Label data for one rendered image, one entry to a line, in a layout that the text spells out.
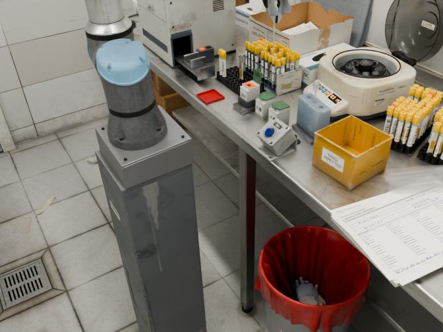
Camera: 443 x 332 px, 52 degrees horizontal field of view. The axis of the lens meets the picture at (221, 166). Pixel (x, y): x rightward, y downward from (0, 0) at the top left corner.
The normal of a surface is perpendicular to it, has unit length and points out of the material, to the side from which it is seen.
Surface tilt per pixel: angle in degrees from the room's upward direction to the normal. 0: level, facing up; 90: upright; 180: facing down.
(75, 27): 90
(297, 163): 0
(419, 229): 1
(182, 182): 90
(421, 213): 1
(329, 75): 90
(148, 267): 90
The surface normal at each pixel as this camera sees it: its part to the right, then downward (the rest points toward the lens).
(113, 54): 0.00, -0.68
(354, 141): -0.81, 0.38
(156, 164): 0.52, 0.51
